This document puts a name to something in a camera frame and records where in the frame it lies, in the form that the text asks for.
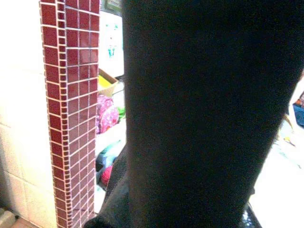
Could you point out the white door with stickers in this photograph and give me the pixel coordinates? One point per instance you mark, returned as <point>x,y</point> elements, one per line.
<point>111,40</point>

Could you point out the blue plastic basket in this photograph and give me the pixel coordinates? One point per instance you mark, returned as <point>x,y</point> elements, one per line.
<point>299,114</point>

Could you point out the pink floral cloth bundle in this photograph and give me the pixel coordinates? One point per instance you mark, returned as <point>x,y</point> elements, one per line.
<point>106,114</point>

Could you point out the red cloth bundle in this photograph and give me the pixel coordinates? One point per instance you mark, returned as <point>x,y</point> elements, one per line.
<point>106,175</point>

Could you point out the teal cloth bag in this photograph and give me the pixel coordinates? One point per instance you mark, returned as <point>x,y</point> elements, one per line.
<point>107,154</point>

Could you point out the yellow item in box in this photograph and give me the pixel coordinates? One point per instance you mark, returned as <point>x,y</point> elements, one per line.
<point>104,82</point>

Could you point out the brown cardboard box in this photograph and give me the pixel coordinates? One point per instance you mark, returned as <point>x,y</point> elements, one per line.
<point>109,86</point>

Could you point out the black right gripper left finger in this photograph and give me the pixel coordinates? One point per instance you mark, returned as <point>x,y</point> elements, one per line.
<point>113,197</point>

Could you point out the red tiled pillar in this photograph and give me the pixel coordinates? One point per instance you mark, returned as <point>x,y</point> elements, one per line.
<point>71,114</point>

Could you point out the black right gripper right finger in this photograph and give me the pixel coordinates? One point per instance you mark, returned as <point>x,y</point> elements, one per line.
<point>249,219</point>

